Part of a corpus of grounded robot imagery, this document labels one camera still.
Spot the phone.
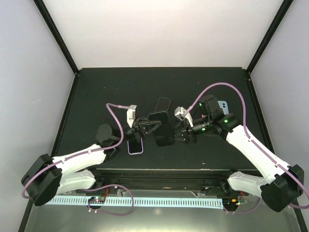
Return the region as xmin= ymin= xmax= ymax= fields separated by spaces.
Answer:
xmin=127 ymin=140 xmax=144 ymax=155
xmin=154 ymin=97 xmax=171 ymax=112
xmin=148 ymin=111 xmax=175 ymax=147

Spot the light-blue phone case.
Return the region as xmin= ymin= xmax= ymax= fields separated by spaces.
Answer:
xmin=218 ymin=101 xmax=229 ymax=115

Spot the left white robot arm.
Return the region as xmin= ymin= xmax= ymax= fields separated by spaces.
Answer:
xmin=21 ymin=119 xmax=161 ymax=206

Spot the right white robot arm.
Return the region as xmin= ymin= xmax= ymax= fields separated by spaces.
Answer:
xmin=174 ymin=95 xmax=304 ymax=212

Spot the left small circuit board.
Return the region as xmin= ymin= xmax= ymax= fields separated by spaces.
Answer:
xmin=88 ymin=196 xmax=106 ymax=204

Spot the small circuit board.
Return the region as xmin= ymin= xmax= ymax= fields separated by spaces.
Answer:
xmin=88 ymin=196 xmax=106 ymax=204
xmin=223 ymin=199 xmax=248 ymax=206

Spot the right small circuit board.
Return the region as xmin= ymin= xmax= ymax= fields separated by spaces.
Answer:
xmin=223 ymin=199 xmax=248 ymax=206

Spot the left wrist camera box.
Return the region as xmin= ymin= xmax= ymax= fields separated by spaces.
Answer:
xmin=126 ymin=105 xmax=137 ymax=128

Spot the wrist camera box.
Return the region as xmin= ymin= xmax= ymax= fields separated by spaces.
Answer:
xmin=126 ymin=105 xmax=137 ymax=128
xmin=174 ymin=106 xmax=193 ymax=127

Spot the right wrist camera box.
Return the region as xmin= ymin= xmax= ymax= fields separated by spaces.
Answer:
xmin=174 ymin=106 xmax=193 ymax=127

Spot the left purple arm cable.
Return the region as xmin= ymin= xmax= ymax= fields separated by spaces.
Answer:
xmin=21 ymin=102 xmax=132 ymax=199

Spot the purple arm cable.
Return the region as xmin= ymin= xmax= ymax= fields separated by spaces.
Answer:
xmin=187 ymin=82 xmax=309 ymax=209
xmin=21 ymin=102 xmax=132 ymax=199

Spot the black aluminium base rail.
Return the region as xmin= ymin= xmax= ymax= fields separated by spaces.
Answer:
xmin=90 ymin=168 xmax=249 ymax=198

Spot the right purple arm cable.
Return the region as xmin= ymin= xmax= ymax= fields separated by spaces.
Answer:
xmin=187 ymin=82 xmax=309 ymax=209

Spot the white slotted cable duct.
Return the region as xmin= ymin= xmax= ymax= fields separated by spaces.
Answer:
xmin=47 ymin=195 xmax=223 ymax=209

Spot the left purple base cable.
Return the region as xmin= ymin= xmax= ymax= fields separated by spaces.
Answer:
xmin=82 ymin=184 xmax=135 ymax=216

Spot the left black frame post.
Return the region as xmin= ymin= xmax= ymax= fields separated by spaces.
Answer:
xmin=32 ymin=0 xmax=80 ymax=77

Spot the black frame post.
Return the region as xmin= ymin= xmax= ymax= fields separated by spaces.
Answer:
xmin=32 ymin=0 xmax=80 ymax=77
xmin=245 ymin=0 xmax=295 ymax=73

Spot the right black frame post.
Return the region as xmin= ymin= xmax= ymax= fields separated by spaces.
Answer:
xmin=245 ymin=0 xmax=295 ymax=73

